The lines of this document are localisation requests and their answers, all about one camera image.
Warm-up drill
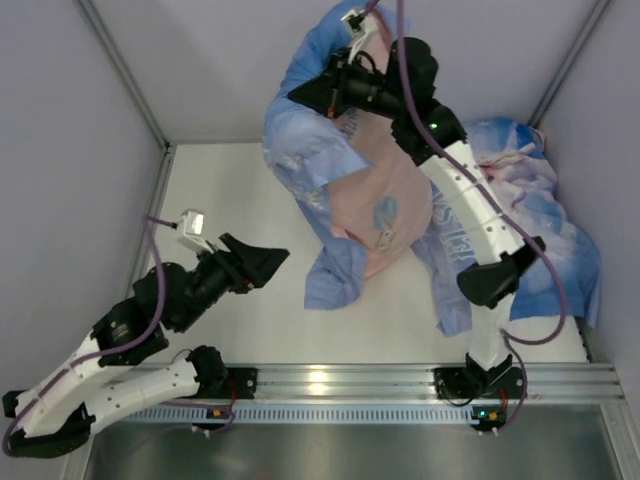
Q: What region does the pink pillowcase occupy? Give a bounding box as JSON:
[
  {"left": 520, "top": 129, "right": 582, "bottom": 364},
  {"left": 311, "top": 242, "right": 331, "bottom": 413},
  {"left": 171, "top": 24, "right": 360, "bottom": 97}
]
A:
[{"left": 262, "top": 1, "right": 473, "bottom": 336}]

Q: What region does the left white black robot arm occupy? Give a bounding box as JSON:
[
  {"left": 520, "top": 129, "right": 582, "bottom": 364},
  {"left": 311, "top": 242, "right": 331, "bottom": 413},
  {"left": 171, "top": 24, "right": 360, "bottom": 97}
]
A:
[{"left": 2, "top": 233, "right": 290, "bottom": 459}]

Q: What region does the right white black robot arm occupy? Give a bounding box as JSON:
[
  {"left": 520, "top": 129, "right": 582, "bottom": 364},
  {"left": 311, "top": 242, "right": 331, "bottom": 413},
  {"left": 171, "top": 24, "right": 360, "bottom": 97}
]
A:
[{"left": 288, "top": 37, "right": 544, "bottom": 407}]

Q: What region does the blue Elsa pillow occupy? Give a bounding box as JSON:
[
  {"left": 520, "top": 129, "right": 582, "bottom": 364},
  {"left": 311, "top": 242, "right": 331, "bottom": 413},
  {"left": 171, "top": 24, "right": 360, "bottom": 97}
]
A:
[{"left": 464, "top": 117, "right": 601, "bottom": 328}]

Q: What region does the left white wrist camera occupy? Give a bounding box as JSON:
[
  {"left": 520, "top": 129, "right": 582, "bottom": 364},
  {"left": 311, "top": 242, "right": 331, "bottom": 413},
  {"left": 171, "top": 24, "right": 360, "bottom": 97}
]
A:
[{"left": 175, "top": 209, "right": 216, "bottom": 255}]

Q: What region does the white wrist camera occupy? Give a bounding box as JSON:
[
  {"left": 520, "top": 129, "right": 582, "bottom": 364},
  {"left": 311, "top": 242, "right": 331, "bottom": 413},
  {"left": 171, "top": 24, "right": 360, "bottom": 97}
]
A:
[
  {"left": 341, "top": 6, "right": 378, "bottom": 64},
  {"left": 175, "top": 209, "right": 216, "bottom": 255}
]

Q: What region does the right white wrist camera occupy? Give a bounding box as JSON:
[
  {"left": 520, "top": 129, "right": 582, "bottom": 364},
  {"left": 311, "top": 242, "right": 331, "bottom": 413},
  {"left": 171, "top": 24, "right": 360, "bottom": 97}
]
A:
[{"left": 341, "top": 6, "right": 378, "bottom": 64}]

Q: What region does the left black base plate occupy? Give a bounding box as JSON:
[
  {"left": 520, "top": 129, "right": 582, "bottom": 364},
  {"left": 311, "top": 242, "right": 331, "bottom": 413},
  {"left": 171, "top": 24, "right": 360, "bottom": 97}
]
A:
[{"left": 218, "top": 367, "right": 258, "bottom": 400}]

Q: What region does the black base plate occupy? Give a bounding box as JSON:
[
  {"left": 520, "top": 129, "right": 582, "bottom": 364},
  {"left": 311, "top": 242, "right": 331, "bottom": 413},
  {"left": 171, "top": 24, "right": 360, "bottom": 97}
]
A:
[
  {"left": 434, "top": 367, "right": 526, "bottom": 406},
  {"left": 218, "top": 367, "right": 258, "bottom": 400}
]

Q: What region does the aluminium mounting rail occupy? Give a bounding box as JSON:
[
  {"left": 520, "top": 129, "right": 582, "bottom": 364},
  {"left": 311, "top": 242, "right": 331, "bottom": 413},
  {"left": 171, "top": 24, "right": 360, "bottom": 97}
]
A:
[{"left": 235, "top": 363, "right": 625, "bottom": 405}]

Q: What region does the slotted grey cable duct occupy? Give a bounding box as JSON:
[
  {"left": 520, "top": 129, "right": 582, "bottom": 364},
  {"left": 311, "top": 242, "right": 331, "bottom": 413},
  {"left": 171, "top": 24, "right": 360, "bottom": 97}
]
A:
[{"left": 125, "top": 404, "right": 501, "bottom": 425}]

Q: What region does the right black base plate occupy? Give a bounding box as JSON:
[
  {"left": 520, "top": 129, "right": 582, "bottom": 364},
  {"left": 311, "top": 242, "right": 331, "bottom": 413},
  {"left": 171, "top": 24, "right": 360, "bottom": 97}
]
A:
[{"left": 434, "top": 367, "right": 526, "bottom": 406}]

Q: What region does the right aluminium frame post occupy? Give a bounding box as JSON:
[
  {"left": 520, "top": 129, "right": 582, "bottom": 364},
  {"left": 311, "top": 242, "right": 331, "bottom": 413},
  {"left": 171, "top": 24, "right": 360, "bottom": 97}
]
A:
[{"left": 527, "top": 0, "right": 613, "bottom": 127}]

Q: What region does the aluminium frame post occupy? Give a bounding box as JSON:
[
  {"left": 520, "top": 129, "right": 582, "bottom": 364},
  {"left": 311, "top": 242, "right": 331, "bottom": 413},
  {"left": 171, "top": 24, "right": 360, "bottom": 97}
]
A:
[
  {"left": 527, "top": 0, "right": 613, "bottom": 127},
  {"left": 74, "top": 0, "right": 171, "bottom": 151}
]

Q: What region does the left aluminium frame post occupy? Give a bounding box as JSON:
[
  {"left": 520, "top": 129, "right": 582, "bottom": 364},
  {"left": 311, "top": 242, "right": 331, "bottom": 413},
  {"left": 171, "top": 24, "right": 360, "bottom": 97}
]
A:
[{"left": 74, "top": 0, "right": 171, "bottom": 151}]

